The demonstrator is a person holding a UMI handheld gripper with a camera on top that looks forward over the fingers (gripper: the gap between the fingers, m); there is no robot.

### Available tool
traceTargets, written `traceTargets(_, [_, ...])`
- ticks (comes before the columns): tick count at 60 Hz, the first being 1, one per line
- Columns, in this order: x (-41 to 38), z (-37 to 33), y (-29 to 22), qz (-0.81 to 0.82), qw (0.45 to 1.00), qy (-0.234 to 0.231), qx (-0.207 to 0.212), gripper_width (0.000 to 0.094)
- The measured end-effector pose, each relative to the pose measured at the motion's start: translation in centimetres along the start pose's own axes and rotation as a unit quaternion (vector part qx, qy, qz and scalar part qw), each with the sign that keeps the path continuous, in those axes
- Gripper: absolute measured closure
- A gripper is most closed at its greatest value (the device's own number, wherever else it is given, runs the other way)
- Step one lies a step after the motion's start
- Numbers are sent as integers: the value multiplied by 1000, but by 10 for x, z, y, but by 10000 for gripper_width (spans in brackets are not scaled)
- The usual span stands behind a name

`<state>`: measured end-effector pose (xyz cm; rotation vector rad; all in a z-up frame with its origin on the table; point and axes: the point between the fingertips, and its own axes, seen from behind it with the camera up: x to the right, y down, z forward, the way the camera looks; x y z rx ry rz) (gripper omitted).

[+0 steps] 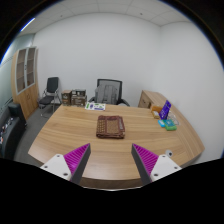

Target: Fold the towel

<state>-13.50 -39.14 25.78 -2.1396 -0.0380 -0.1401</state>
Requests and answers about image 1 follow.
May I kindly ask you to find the flat black cardboard box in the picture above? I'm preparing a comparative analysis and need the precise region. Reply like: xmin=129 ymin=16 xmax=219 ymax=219
xmin=70 ymin=88 xmax=87 ymax=98

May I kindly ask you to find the small black visitor chair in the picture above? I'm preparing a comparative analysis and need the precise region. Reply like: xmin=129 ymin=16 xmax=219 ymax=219
xmin=37 ymin=76 xmax=63 ymax=118

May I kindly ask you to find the black sofa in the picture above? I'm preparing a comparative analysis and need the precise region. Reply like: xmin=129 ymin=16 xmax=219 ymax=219
xmin=0 ymin=102 xmax=28 ymax=161

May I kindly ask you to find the purple standing card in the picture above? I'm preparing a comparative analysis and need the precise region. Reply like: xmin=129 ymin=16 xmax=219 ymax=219
xmin=158 ymin=99 xmax=173 ymax=120

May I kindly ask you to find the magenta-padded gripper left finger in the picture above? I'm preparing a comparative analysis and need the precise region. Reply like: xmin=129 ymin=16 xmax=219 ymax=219
xmin=40 ymin=143 xmax=92 ymax=185

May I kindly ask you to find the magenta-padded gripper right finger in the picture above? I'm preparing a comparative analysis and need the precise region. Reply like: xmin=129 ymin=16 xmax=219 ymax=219
xmin=130 ymin=143 xmax=183 ymax=186

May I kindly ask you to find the printed white paper sheet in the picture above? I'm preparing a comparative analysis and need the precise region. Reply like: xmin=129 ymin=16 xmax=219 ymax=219
xmin=84 ymin=102 xmax=107 ymax=111

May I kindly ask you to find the green box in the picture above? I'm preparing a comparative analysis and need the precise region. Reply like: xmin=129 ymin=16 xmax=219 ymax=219
xmin=164 ymin=119 xmax=178 ymax=131

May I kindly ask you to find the low wooden side cabinet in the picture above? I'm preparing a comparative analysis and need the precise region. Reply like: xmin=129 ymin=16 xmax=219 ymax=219
xmin=137 ymin=89 xmax=168 ymax=110

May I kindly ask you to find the black mesh office chair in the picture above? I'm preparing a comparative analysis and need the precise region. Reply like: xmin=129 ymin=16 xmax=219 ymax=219
xmin=87 ymin=78 xmax=131 ymax=108

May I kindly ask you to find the wooden cabinet with glass doors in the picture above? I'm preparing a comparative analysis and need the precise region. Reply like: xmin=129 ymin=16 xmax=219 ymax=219
xmin=10 ymin=46 xmax=40 ymax=122

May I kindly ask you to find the dark brown cardboard box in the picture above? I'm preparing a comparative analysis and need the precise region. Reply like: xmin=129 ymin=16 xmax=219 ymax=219
xmin=60 ymin=89 xmax=73 ymax=106

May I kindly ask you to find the brown patterned towel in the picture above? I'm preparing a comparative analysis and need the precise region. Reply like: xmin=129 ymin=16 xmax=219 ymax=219
xmin=95 ymin=114 xmax=126 ymax=140

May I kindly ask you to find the large brown cardboard box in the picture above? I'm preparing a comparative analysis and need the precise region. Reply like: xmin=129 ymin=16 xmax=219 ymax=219
xmin=70 ymin=95 xmax=88 ymax=108

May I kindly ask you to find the grey backpack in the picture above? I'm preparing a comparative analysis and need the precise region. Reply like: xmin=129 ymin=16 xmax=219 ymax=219
xmin=94 ymin=84 xmax=118 ymax=104

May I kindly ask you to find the orange box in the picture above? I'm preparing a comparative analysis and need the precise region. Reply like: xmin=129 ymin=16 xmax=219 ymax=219
xmin=149 ymin=104 xmax=163 ymax=120

